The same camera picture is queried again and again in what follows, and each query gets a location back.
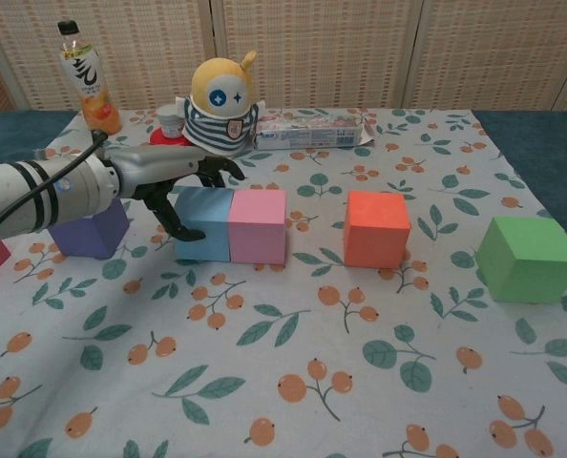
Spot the pink foam cube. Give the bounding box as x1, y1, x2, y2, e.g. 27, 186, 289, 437
227, 189, 287, 265

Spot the orange juice bottle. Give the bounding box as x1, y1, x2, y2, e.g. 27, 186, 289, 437
56, 20, 123, 135

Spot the green foam cube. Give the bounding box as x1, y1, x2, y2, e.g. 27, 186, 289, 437
474, 215, 567, 303

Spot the small white jar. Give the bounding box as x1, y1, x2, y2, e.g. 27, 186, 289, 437
157, 105, 185, 140

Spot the floral print tablecloth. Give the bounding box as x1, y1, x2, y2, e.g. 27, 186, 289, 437
0, 107, 567, 458

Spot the yellow plush toy striped shirt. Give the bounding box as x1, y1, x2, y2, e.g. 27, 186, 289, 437
175, 49, 265, 157

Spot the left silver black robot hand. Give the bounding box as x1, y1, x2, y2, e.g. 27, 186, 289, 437
102, 144, 246, 240

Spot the light blue foam cube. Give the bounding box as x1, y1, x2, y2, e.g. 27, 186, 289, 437
174, 187, 235, 262

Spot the orange foam cube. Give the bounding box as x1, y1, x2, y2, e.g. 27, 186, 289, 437
343, 189, 412, 268

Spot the snack package box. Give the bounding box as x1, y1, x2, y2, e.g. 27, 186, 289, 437
255, 108, 375, 149

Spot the purple foam cube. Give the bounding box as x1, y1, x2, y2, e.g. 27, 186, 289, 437
48, 198, 131, 260

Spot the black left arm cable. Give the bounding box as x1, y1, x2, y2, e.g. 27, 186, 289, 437
0, 127, 109, 230

